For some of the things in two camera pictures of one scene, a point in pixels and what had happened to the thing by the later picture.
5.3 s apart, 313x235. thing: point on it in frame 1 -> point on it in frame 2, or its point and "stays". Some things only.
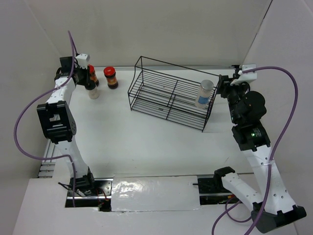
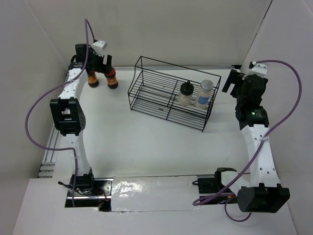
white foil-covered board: x=131 y=193 stays
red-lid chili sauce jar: x=110 y=73 stays
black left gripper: x=86 y=73 -> x=102 y=67
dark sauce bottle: x=92 y=75 stays
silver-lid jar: x=203 y=96 stays
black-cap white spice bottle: x=93 y=90 -> x=186 y=90
